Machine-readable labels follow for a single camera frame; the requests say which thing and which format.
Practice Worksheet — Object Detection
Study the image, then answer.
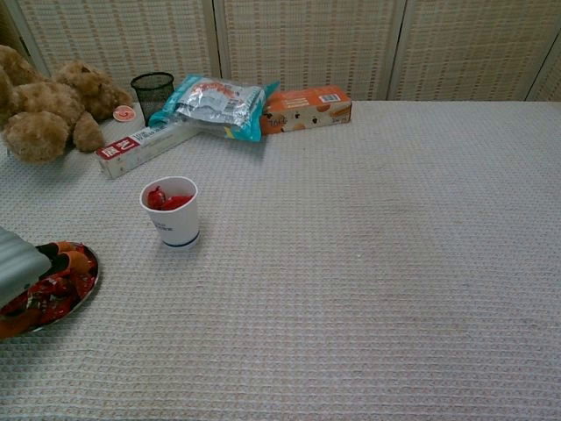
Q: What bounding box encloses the red candy pile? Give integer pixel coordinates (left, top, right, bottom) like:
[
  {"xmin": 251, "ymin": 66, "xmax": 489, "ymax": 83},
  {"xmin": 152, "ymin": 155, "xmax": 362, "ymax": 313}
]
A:
[{"xmin": 0, "ymin": 243, "xmax": 98, "ymax": 324}]

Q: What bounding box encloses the teal silver snack bag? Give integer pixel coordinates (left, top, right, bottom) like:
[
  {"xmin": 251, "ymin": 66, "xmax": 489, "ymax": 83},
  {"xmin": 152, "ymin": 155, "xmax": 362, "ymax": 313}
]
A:
[{"xmin": 148, "ymin": 73, "xmax": 281, "ymax": 143}]

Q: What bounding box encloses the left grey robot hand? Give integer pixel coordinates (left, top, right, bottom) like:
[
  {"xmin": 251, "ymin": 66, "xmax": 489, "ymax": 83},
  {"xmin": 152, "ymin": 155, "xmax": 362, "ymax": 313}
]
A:
[{"xmin": 0, "ymin": 225, "xmax": 92, "ymax": 339}]

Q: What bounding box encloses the silver metal plate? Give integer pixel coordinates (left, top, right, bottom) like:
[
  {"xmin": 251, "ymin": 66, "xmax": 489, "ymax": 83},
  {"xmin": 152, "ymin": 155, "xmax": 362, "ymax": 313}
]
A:
[{"xmin": 25, "ymin": 242, "xmax": 101, "ymax": 333}]

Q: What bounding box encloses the brown teddy bear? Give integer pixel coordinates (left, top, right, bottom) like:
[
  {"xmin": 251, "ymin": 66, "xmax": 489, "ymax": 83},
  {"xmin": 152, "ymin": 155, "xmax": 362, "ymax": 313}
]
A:
[{"xmin": 0, "ymin": 44, "xmax": 134, "ymax": 164}]

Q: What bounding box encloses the orange biscuit box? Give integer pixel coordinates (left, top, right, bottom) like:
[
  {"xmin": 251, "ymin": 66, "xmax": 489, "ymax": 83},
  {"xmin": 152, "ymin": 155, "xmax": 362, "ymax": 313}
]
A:
[{"xmin": 261, "ymin": 84, "xmax": 353, "ymax": 136}]

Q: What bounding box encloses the long white red box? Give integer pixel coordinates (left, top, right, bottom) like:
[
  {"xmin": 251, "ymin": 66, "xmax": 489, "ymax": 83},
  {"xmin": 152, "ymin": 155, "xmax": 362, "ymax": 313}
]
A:
[{"xmin": 95, "ymin": 122, "xmax": 207, "ymax": 180}]

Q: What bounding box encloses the black mesh pen holder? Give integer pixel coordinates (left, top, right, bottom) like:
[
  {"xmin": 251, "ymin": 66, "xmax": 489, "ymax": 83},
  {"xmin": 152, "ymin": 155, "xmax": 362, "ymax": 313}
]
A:
[{"xmin": 130, "ymin": 71, "xmax": 175, "ymax": 126}]

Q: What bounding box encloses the white paper cup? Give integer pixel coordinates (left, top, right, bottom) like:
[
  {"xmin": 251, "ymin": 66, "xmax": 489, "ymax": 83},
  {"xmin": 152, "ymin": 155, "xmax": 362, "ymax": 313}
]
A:
[{"xmin": 138, "ymin": 175, "xmax": 202, "ymax": 253}]

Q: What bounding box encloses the white woven tablecloth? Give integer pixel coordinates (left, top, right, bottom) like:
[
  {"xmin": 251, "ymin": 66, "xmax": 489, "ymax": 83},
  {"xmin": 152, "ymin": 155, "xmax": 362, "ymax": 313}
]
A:
[{"xmin": 0, "ymin": 99, "xmax": 561, "ymax": 421}]

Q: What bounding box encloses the beige woven screen panel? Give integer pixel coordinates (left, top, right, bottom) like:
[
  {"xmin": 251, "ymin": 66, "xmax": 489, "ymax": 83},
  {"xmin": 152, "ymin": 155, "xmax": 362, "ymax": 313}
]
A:
[
  {"xmin": 15, "ymin": 0, "xmax": 223, "ymax": 104},
  {"xmin": 525, "ymin": 39, "xmax": 561, "ymax": 103},
  {"xmin": 212, "ymin": 0, "xmax": 407, "ymax": 102},
  {"xmin": 387, "ymin": 0, "xmax": 561, "ymax": 103}
]

